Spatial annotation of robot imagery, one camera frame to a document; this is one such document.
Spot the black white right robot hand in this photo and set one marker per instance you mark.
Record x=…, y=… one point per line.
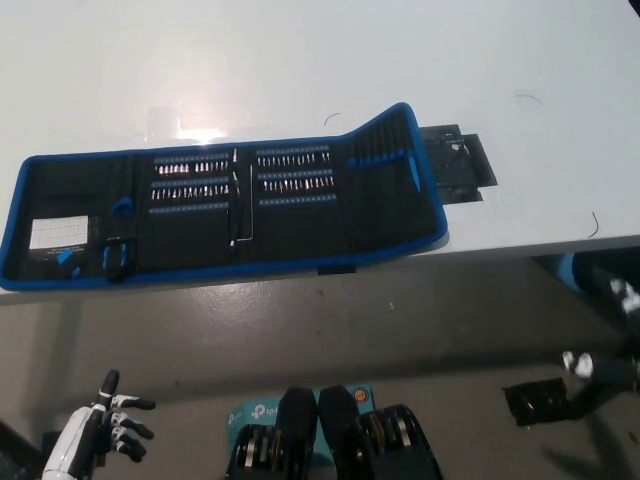
x=612, y=345

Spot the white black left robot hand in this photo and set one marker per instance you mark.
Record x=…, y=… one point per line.
x=80, y=435

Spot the black blue-trimmed fabric toolkit case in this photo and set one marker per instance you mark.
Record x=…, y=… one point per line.
x=300, y=235

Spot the blue object under desk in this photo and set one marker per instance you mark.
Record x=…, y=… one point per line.
x=565, y=272

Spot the black tape patch on desk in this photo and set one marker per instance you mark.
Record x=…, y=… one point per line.
x=457, y=162

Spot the blue triangular opening picks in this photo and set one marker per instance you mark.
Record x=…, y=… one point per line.
x=67, y=260

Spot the white grid card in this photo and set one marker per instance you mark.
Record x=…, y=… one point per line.
x=59, y=232

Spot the blue curved pry pick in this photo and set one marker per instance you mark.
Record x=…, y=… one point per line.
x=122, y=207

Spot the blue bit holder strip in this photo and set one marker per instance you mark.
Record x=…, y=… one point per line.
x=297, y=201
x=189, y=210

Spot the blue plastic spudger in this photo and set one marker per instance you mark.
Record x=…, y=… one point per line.
x=415, y=172

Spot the blue strip of screwdriver bits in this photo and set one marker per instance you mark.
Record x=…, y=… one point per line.
x=190, y=167
x=294, y=157
x=190, y=190
x=296, y=184

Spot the silver tweezers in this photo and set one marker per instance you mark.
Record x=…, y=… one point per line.
x=233, y=205

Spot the silver L-shaped hex key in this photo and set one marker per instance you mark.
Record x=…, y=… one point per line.
x=250, y=205

